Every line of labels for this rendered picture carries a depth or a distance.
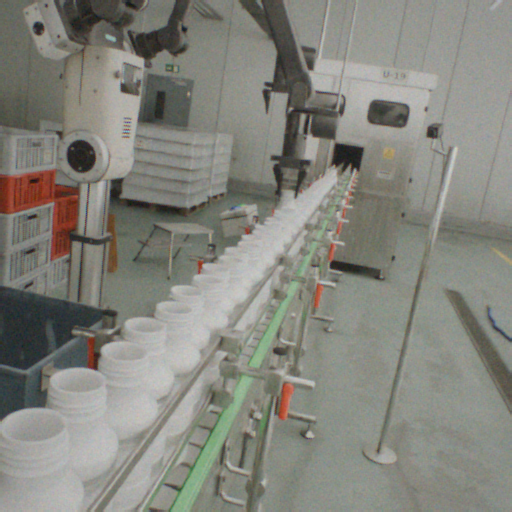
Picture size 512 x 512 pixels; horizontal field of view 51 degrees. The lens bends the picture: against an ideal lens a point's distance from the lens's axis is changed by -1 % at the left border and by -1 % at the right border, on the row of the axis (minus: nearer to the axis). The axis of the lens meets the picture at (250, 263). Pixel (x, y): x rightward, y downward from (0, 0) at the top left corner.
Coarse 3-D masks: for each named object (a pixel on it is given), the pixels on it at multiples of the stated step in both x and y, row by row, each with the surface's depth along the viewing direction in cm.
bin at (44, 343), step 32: (0, 288) 113; (0, 320) 114; (32, 320) 113; (64, 320) 111; (96, 320) 109; (0, 352) 116; (32, 352) 114; (64, 352) 89; (0, 384) 80; (32, 384) 81; (0, 416) 82
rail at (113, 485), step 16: (304, 224) 146; (272, 272) 95; (256, 288) 81; (256, 320) 88; (208, 352) 56; (240, 352) 76; (192, 384) 51; (176, 400) 46; (208, 400) 60; (160, 416) 43; (192, 432) 55; (144, 448) 39; (176, 448) 50; (128, 464) 37; (112, 480) 34; (160, 480) 46; (112, 496) 35
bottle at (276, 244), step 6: (264, 222) 108; (270, 222) 109; (276, 228) 107; (276, 234) 107; (276, 240) 107; (276, 246) 107; (282, 246) 109; (276, 252) 107; (282, 252) 108; (276, 258) 107; (276, 270) 108; (276, 276) 109; (276, 282) 109; (270, 288) 108; (270, 294) 109
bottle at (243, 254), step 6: (228, 252) 79; (234, 252) 82; (240, 252) 82; (246, 252) 81; (240, 258) 79; (246, 258) 80; (246, 264) 80; (246, 276) 80; (246, 282) 80; (246, 288) 80; (246, 312) 82
